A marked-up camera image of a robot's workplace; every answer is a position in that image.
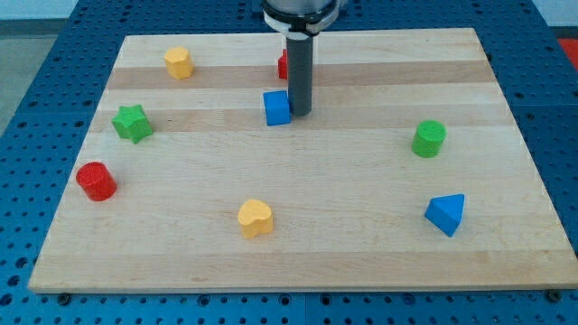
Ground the green cylinder block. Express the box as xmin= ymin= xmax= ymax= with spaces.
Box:
xmin=411 ymin=120 xmax=447 ymax=158

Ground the blue cube block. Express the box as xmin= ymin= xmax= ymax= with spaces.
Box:
xmin=263 ymin=90 xmax=291 ymax=126

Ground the green star block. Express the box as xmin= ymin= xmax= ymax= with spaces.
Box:
xmin=112 ymin=105 xmax=153 ymax=144

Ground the red block behind rod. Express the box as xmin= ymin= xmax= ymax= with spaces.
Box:
xmin=277 ymin=49 xmax=288 ymax=79

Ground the light wooden board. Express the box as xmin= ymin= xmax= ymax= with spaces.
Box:
xmin=29 ymin=28 xmax=577 ymax=293

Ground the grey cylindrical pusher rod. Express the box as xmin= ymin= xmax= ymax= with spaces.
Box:
xmin=286 ymin=38 xmax=313 ymax=116

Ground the yellow hexagon block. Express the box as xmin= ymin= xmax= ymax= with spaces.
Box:
xmin=164 ymin=47 xmax=194 ymax=79

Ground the yellow heart block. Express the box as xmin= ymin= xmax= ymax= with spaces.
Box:
xmin=238 ymin=199 xmax=274 ymax=239

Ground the blue triangular prism block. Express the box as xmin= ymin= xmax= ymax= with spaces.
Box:
xmin=424 ymin=193 xmax=465 ymax=237

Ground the red cylinder block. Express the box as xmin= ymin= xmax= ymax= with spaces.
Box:
xmin=76 ymin=162 xmax=117 ymax=201

